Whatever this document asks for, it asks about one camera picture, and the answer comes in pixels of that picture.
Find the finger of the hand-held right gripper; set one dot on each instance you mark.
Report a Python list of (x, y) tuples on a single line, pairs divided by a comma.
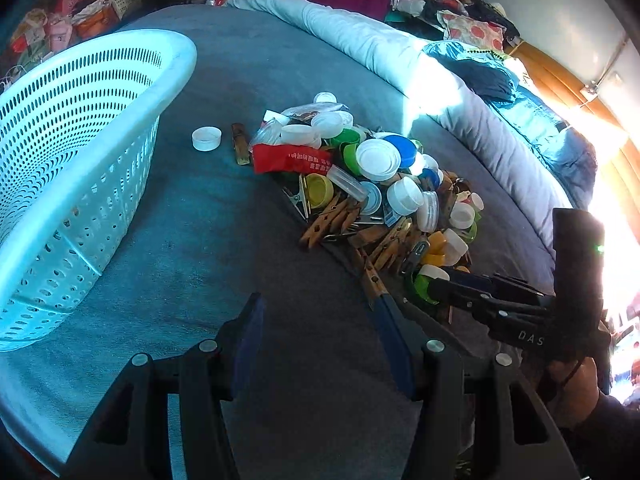
[(500, 287), (480, 307)]

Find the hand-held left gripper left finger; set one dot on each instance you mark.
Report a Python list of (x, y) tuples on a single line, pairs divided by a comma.
[(247, 345)]

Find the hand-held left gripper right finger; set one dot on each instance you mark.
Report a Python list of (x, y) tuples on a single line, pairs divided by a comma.
[(395, 340)]

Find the light green bottle cap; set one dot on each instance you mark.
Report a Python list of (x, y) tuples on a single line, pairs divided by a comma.
[(417, 287)]

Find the pile of wooden clothespins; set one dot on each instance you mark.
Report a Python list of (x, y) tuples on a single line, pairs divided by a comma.
[(335, 217)]

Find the pile of plastic bottle caps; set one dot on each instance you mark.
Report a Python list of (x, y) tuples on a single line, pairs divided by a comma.
[(377, 157)]

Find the dark wooden clothespin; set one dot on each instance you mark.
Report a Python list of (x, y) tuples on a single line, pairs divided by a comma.
[(239, 144)]

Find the white bottle cap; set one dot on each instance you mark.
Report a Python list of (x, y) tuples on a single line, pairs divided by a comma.
[(206, 138)]

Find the light blue perforated plastic basket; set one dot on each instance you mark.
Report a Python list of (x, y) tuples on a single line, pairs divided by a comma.
[(75, 135)]

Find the person's right forearm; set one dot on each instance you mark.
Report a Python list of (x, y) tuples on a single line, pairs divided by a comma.
[(610, 440)]

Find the person's right hand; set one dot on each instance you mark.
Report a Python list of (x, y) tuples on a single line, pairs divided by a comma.
[(575, 390)]

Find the blue satin quilt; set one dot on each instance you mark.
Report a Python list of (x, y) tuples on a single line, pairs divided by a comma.
[(540, 125)]

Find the metal clip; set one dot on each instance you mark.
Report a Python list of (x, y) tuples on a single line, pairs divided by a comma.
[(300, 200)]

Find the clear plastic vial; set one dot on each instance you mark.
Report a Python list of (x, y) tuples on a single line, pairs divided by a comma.
[(345, 183)]

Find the red foil packet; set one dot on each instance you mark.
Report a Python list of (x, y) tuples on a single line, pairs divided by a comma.
[(285, 157)]

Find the wooden headboard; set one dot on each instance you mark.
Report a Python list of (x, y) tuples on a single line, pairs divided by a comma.
[(550, 75)]

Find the dark blue garment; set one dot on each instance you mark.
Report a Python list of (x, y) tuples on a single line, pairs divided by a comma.
[(490, 80)]

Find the clear plastic bag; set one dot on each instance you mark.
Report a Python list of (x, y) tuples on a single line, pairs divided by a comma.
[(300, 111)]

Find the floral pillow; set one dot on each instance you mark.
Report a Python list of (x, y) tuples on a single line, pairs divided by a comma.
[(475, 32)]

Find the blue bed blanket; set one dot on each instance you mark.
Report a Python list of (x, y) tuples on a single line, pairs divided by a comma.
[(250, 60)]

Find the white rolled duvet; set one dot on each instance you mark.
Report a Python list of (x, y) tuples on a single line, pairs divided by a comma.
[(350, 35)]

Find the heap of bags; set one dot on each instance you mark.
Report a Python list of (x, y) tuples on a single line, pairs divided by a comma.
[(65, 0)]

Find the wall pipe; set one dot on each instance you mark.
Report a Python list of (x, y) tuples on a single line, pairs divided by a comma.
[(607, 67)]

